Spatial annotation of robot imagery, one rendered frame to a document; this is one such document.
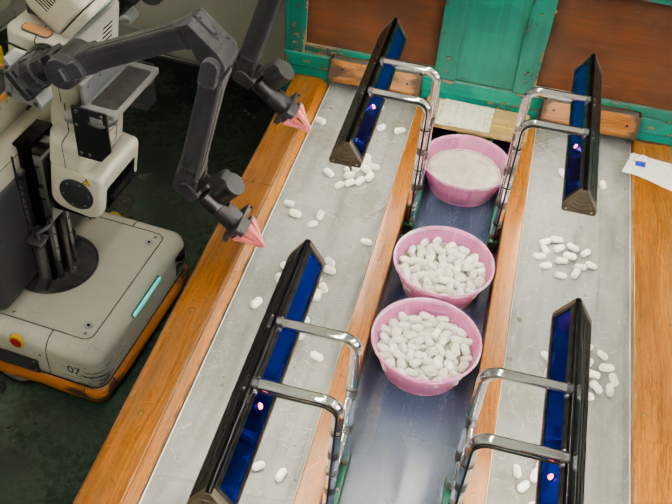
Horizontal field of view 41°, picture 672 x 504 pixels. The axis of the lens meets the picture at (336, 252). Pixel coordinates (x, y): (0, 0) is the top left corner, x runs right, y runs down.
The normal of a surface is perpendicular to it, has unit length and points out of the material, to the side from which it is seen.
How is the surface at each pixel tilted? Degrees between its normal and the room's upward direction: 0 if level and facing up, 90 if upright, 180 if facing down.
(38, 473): 0
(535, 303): 0
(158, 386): 0
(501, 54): 90
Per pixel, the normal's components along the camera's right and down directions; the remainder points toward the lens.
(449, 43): -0.24, 0.66
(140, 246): 0.07, -0.72
